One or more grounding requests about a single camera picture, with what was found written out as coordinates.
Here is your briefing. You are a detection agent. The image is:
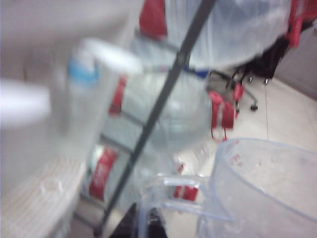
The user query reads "white water dispenser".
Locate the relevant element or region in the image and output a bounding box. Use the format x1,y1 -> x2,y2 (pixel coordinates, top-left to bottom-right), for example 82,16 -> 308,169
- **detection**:
0,0 -> 139,238

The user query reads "bagged water jug red label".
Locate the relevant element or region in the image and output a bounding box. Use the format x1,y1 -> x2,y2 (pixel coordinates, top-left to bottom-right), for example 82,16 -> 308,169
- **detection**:
138,0 -> 294,69

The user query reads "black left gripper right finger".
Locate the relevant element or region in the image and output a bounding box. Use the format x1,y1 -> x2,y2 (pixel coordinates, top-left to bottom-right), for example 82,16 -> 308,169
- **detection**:
147,208 -> 169,238

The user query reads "dark metal rack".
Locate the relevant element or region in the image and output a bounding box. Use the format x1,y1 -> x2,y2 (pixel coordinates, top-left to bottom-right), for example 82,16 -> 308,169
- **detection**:
93,0 -> 216,238

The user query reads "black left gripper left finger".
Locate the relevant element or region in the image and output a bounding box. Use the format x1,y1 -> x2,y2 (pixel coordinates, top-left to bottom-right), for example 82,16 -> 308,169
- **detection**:
110,203 -> 139,238

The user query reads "white drip tray grille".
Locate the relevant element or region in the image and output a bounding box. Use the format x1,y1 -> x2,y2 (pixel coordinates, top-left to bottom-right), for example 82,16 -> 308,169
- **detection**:
0,156 -> 86,238

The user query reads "blue collar water tap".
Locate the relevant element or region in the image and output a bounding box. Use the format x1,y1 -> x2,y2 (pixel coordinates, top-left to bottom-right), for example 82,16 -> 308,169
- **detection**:
55,38 -> 144,149

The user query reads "clear plastic mug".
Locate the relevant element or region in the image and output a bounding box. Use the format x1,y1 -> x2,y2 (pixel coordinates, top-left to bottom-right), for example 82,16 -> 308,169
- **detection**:
137,137 -> 317,238

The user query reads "red chair frame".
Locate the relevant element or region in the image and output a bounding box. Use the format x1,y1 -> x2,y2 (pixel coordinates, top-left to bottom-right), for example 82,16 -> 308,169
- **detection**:
284,0 -> 317,48

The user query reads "black office chair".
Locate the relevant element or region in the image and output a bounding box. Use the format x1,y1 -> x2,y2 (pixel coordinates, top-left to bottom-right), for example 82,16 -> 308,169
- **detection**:
208,37 -> 290,112

